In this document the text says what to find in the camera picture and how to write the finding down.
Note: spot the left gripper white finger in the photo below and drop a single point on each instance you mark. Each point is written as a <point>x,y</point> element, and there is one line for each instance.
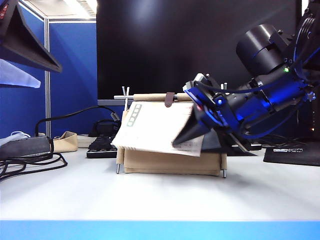
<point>17,77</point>

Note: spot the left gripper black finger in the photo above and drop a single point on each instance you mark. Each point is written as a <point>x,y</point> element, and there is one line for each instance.
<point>27,47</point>

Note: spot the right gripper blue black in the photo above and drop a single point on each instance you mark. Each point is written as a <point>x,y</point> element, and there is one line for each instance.
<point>250,110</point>

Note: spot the white calendar booklet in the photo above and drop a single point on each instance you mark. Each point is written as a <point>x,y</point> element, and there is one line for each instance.
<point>155,127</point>

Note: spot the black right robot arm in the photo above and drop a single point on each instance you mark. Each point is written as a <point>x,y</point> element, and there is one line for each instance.
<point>260,50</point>

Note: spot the beige canvas calendar stand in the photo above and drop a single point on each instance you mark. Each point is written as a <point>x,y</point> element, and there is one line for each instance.
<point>170,165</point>

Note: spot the blue office partition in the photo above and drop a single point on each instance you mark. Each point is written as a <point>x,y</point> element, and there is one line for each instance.
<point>72,62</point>

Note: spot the white face mask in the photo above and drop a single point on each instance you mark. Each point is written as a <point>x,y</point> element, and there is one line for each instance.
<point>12,138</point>

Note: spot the ceiling light panel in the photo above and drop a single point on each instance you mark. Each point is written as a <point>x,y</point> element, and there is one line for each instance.
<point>82,7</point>

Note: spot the black power adapter brick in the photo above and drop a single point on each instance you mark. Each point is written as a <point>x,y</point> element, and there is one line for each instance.
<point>25,148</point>

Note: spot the black flat pad with label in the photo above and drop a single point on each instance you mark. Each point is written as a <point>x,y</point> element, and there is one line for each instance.
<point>292,157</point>

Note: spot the small beige canvas pouch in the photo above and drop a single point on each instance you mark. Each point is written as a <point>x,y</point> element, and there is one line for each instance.
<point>66,143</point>

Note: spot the large black computer monitor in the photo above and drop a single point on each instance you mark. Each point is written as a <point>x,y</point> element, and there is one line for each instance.
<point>162,50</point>

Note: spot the black plug adapter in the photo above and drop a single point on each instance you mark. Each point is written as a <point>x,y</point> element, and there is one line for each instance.
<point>105,128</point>

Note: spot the black monitor with HSO print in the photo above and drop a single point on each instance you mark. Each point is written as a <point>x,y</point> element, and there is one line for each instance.
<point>316,117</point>

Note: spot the black computer keyboard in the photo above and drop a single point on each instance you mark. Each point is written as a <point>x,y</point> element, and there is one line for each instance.
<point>100,147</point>

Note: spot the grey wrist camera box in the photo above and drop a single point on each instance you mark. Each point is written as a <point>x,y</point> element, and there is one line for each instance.
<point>200,82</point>

